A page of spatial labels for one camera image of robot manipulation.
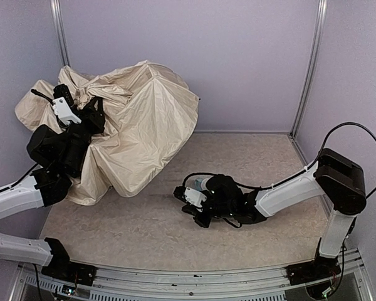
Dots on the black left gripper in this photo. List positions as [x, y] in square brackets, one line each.
[89, 114]

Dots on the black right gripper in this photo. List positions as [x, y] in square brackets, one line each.
[193, 212]

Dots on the beige folding umbrella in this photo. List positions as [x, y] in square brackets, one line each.
[150, 114]

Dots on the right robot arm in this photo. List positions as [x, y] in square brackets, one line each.
[341, 180]

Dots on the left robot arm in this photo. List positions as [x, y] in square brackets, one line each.
[58, 160]

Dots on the light blue mug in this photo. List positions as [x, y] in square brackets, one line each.
[200, 183]

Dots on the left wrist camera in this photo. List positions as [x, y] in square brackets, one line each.
[63, 105]

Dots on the left aluminium corner post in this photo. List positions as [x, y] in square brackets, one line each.
[60, 31]

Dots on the aluminium corner post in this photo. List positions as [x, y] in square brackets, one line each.
[311, 68]
[60, 31]

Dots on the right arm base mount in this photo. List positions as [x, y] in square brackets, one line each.
[313, 270]

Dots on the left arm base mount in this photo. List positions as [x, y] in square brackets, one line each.
[73, 272]

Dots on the aluminium front rail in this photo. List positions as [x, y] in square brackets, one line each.
[265, 283]

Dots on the right aluminium corner post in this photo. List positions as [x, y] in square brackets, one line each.
[311, 68]

